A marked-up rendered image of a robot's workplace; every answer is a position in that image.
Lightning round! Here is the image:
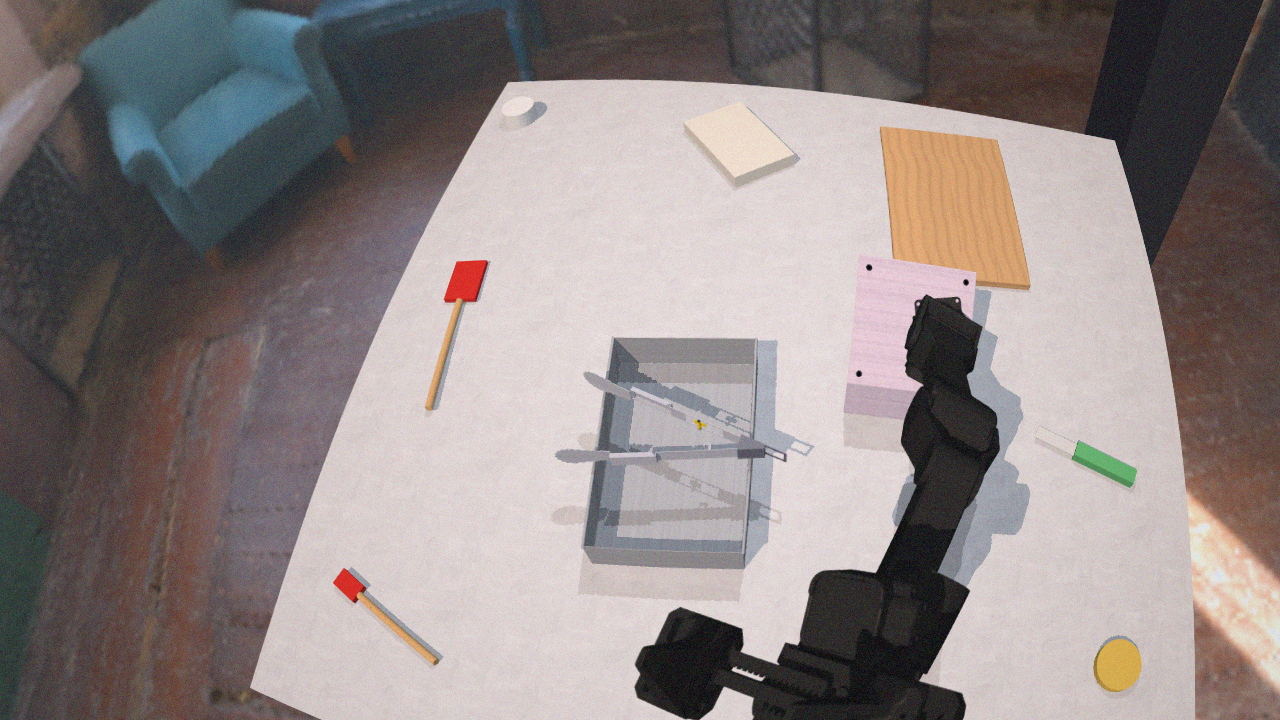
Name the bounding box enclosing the flat wooden board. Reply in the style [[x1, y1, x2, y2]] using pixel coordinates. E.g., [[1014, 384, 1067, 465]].
[[881, 127, 1030, 290]]

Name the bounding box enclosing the beige rectangular block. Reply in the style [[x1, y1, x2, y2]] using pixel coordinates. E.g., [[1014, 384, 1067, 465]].
[[684, 102, 795, 188]]

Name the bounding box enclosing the white short cylinder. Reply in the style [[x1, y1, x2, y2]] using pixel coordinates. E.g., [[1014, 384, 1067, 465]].
[[502, 96, 538, 129]]

